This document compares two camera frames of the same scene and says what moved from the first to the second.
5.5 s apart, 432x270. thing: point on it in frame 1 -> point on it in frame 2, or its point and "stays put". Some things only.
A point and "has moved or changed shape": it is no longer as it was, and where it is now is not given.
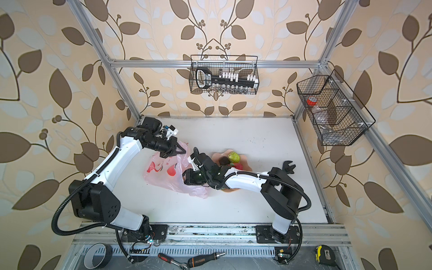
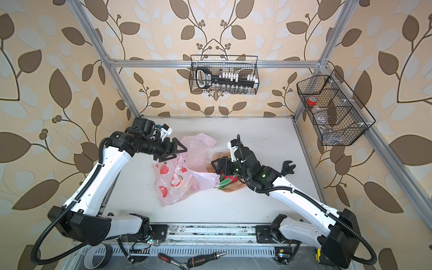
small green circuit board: x=283 y=255 stays put
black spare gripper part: x=287 y=169 stays put
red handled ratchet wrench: x=181 y=265 stays put
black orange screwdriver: x=200 y=259 stays put
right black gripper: x=189 y=179 -> x=228 y=161
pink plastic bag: x=168 y=172 has moved or changed shape
